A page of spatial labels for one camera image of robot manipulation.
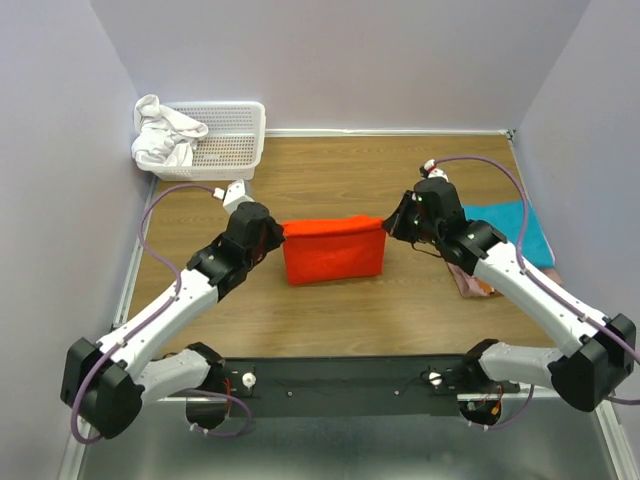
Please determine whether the teal folded t shirt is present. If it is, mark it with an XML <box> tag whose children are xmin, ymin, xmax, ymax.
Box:
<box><xmin>464</xmin><ymin>201</ymin><xmax>555</xmax><ymax>269</ymax></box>

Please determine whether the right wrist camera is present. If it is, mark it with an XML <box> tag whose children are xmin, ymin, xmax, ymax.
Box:
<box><xmin>419</xmin><ymin>159</ymin><xmax>449</xmax><ymax>182</ymax></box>

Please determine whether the orange t shirt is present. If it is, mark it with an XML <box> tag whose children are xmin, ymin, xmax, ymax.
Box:
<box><xmin>282</xmin><ymin>215</ymin><xmax>386</xmax><ymax>286</ymax></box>

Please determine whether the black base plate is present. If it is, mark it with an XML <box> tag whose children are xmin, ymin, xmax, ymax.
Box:
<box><xmin>205</xmin><ymin>354</ymin><xmax>518</xmax><ymax>419</ymax></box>

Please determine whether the white t shirt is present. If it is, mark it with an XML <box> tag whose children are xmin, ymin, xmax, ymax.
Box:
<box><xmin>131</xmin><ymin>94</ymin><xmax>209</xmax><ymax>171</ymax></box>

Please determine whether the pink folded t shirt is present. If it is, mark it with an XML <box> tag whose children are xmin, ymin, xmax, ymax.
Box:
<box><xmin>445</xmin><ymin>262</ymin><xmax>501</xmax><ymax>298</ymax></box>

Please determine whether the white plastic basket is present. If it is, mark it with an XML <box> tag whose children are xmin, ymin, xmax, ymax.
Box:
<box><xmin>138</xmin><ymin>101</ymin><xmax>266</xmax><ymax>182</ymax></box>

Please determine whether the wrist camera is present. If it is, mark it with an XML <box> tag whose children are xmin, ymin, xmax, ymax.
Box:
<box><xmin>419</xmin><ymin>159</ymin><xmax>449</xmax><ymax>182</ymax></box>
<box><xmin>213</xmin><ymin>179</ymin><xmax>254</xmax><ymax>215</ymax></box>

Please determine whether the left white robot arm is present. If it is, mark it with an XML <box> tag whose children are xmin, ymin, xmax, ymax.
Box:
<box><xmin>60</xmin><ymin>201</ymin><xmax>284</xmax><ymax>445</ymax></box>

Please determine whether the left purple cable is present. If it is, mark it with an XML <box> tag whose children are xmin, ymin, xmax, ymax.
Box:
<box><xmin>71</xmin><ymin>183</ymin><xmax>254</xmax><ymax>445</ymax></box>

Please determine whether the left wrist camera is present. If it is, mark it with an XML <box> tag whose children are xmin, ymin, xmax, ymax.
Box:
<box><xmin>213</xmin><ymin>179</ymin><xmax>254</xmax><ymax>215</ymax></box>

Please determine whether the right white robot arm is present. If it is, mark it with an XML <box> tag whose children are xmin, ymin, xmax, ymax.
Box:
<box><xmin>383</xmin><ymin>177</ymin><xmax>636</xmax><ymax>412</ymax></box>

